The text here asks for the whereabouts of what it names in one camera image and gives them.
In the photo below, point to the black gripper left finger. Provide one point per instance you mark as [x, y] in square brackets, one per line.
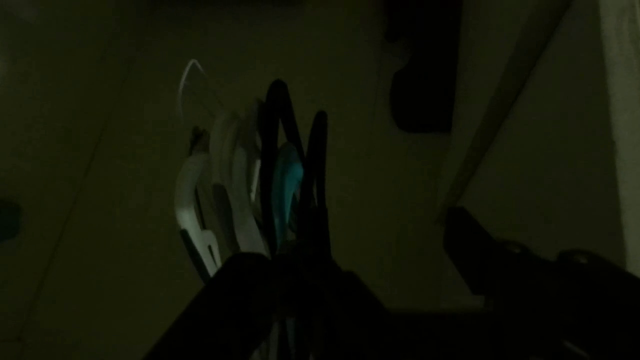
[267, 313]

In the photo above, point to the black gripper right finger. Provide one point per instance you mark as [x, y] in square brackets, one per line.
[533, 287]

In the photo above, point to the dark hanging object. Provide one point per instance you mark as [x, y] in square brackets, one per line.
[422, 66]

